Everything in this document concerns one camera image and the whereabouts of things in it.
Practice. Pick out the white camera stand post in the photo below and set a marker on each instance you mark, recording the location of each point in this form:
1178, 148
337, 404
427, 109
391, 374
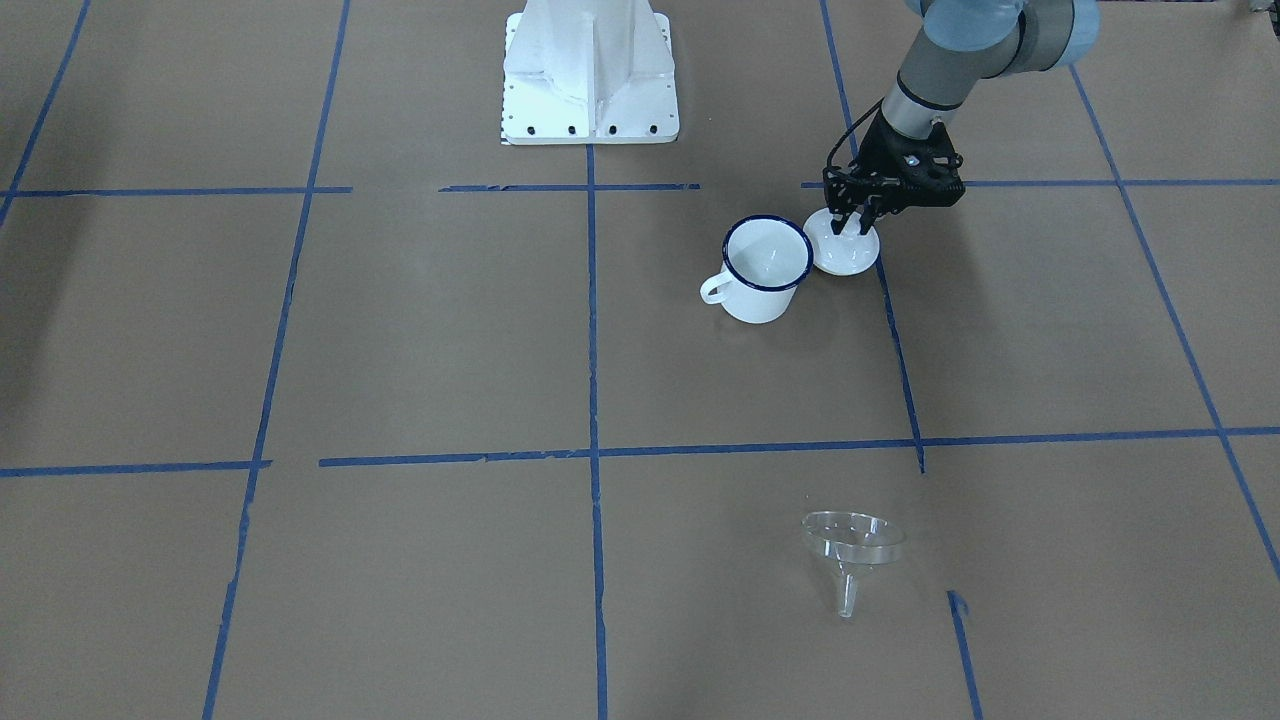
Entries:
580, 72

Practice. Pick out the clear glass funnel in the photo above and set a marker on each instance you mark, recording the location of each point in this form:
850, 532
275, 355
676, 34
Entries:
851, 545

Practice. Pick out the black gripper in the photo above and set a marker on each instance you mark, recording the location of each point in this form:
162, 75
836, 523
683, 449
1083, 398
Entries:
879, 150

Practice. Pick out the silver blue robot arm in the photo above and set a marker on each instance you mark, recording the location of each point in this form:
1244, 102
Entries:
961, 43

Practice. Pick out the white mug lid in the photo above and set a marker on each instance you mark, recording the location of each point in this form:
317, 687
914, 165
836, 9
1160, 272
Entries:
847, 253

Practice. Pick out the white enamel mug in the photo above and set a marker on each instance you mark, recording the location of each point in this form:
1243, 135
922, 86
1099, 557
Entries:
764, 259

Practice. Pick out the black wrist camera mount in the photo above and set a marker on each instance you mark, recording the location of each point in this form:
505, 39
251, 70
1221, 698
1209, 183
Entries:
940, 169

